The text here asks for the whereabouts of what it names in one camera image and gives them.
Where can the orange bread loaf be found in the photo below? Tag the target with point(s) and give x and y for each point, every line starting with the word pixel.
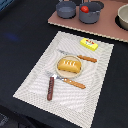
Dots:
pixel 69 65

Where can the yellow butter box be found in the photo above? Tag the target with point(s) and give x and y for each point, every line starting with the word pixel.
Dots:
pixel 89 44

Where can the grey pot with handles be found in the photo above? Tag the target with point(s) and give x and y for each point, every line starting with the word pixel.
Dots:
pixel 93 15

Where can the grey pan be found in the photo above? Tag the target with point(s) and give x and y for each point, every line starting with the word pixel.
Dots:
pixel 66 9

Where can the red tomato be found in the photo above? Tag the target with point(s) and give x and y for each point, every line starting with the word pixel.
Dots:
pixel 85 9

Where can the beige woven placemat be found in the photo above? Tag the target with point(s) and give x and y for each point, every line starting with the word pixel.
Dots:
pixel 71 103

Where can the pink stove board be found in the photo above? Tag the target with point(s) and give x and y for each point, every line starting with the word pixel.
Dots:
pixel 105 26

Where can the beige bowl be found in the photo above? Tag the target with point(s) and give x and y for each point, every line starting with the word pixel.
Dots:
pixel 123 16

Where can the fork with wooden handle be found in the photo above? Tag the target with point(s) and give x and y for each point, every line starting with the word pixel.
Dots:
pixel 66 80

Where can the knife with wooden handle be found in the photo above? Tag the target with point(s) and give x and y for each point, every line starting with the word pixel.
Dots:
pixel 79 56

